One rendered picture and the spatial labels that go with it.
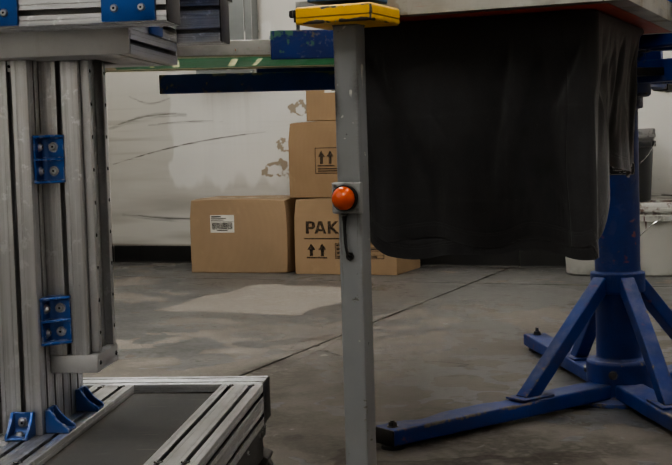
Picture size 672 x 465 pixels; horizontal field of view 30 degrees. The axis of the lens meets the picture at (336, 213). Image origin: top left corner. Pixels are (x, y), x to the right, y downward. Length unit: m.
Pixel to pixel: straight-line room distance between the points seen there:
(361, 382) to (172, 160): 5.89
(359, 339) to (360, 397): 0.09
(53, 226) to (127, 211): 5.71
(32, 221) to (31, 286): 0.12
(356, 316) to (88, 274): 0.57
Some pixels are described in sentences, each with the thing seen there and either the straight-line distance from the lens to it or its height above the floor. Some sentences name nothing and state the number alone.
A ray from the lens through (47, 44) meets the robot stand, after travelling 2.22.
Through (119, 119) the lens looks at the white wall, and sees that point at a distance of 8.06.
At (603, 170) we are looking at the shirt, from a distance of 2.29.
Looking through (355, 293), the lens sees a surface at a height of 0.50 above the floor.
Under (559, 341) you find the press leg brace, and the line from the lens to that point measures 3.41.
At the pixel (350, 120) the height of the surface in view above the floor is 0.77.
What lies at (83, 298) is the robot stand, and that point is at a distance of 2.34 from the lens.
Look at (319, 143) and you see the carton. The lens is 6.89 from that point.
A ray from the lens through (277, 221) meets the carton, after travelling 7.02.
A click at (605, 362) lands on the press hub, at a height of 0.11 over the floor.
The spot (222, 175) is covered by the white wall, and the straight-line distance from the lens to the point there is 7.69.
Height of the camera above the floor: 0.75
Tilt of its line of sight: 3 degrees down
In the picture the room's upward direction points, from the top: 2 degrees counter-clockwise
